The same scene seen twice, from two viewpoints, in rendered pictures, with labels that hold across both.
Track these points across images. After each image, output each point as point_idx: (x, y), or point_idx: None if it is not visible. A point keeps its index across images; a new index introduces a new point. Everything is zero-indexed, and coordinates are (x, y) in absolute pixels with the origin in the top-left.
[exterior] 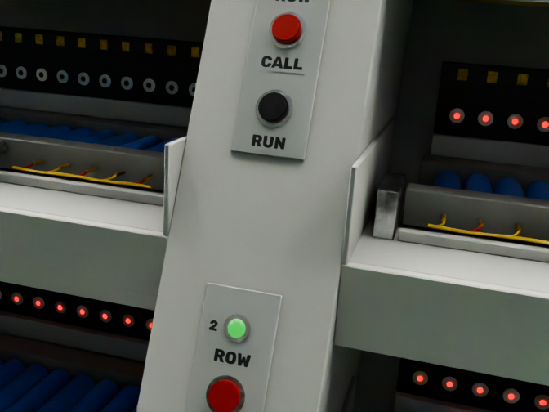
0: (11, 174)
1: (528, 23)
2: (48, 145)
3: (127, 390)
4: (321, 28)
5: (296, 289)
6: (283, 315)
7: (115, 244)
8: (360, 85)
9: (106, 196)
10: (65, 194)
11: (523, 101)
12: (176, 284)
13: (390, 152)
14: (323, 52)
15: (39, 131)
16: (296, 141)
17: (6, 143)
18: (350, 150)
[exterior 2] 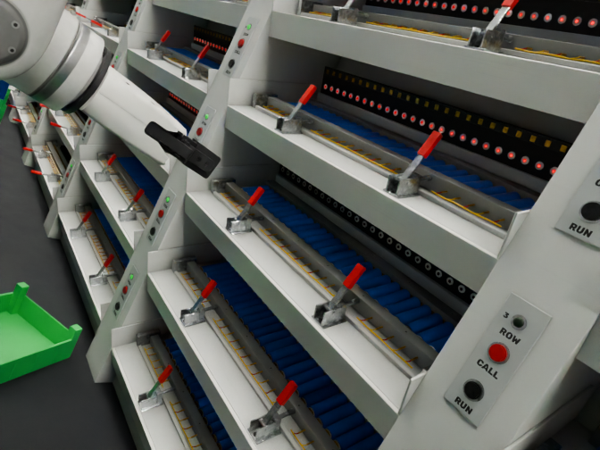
0: (354, 322)
1: None
2: (376, 312)
3: (376, 437)
4: (517, 363)
5: None
6: None
7: (377, 401)
8: (526, 409)
9: (389, 360)
10: (372, 347)
11: None
12: (394, 440)
13: (579, 406)
14: (513, 377)
15: (381, 288)
16: (477, 415)
17: (359, 300)
18: (504, 439)
